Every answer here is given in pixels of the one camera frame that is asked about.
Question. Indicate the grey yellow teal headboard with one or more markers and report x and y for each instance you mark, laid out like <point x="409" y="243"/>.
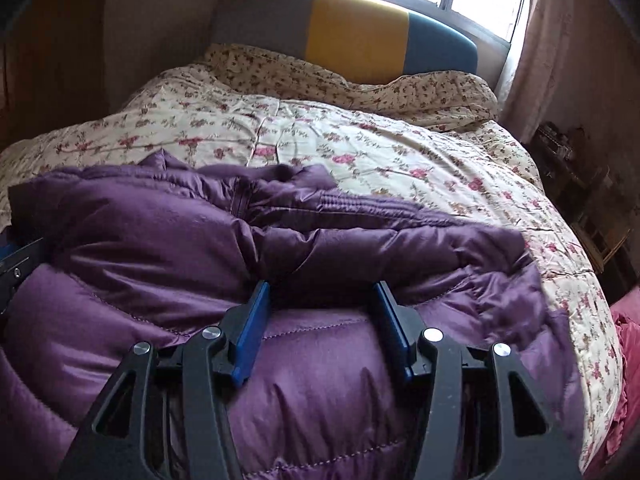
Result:
<point x="350" y="30"/>

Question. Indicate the wooden wardrobe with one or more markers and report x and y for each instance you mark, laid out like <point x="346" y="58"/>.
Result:
<point x="50" y="70"/>

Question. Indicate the wooden chair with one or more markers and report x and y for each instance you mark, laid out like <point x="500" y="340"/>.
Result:
<point x="600" y="230"/>

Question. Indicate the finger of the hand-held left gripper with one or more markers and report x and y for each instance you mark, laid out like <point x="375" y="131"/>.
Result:
<point x="22" y="265"/>

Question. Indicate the pink cloth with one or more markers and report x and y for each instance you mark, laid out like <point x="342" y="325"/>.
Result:
<point x="625" y="360"/>

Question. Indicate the purple puffer jacket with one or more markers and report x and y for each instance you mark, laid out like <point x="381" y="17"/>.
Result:
<point x="300" y="240"/>

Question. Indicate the large-floral quilt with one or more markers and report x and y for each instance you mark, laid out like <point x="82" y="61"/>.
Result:
<point x="400" y="150"/>

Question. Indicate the floral pillow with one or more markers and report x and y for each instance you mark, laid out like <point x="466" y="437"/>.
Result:
<point x="300" y="72"/>

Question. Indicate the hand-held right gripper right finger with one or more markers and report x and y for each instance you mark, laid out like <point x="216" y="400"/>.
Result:
<point x="392" y="327"/>

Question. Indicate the long pink floral curtain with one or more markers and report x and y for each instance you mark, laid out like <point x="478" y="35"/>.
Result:
<point x="550" y="50"/>

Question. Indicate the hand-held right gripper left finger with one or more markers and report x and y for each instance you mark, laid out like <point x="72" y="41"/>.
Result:
<point x="252" y="330"/>

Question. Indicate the cluttered wooden desk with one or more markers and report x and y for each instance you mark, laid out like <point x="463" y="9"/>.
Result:
<point x="555" y="145"/>

